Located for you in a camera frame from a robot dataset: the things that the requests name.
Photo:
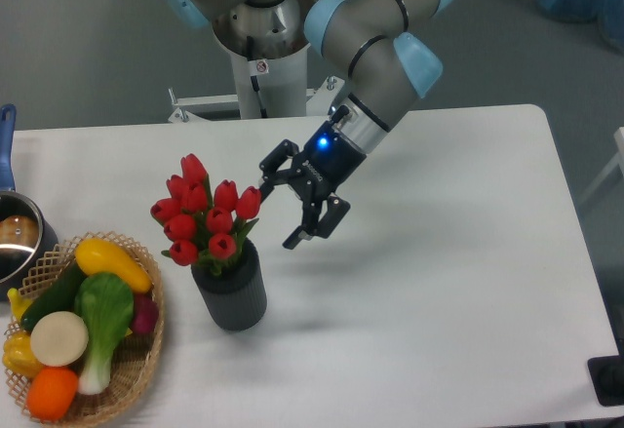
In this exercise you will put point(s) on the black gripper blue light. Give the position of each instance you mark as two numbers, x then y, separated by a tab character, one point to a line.
327	159

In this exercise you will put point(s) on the red tulip bouquet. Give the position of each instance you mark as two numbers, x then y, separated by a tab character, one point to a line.
206	227

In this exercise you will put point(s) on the dark grey ribbed vase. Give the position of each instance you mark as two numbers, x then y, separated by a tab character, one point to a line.
236	299

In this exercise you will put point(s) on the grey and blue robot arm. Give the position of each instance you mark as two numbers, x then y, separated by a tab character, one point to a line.
369	41

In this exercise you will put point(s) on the purple radish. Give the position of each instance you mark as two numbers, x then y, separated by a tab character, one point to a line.
146	314

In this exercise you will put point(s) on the yellow squash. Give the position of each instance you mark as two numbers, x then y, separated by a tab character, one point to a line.
96	255

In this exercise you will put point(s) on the green bok choy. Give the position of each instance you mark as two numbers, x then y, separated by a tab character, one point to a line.
106	305

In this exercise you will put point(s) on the dark green cucumber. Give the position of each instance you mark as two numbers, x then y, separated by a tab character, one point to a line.
58	296

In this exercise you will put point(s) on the cream round slice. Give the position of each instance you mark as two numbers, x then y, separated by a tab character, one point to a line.
59	339

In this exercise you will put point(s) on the yellow banana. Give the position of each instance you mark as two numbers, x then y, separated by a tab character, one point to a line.
18	303

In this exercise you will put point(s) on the orange fruit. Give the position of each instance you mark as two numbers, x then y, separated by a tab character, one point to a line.
51	393

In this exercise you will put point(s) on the yellow bell pepper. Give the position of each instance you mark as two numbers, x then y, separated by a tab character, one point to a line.
19	357

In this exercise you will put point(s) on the white furniture leg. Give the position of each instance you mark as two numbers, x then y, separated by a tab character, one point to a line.
607	177

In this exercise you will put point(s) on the black device at table edge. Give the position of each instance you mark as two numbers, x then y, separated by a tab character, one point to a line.
607	378

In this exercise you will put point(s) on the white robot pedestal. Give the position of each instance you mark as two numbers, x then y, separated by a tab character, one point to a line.
264	88

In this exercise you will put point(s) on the blue handled saucepan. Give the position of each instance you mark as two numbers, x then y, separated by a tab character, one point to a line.
25	234

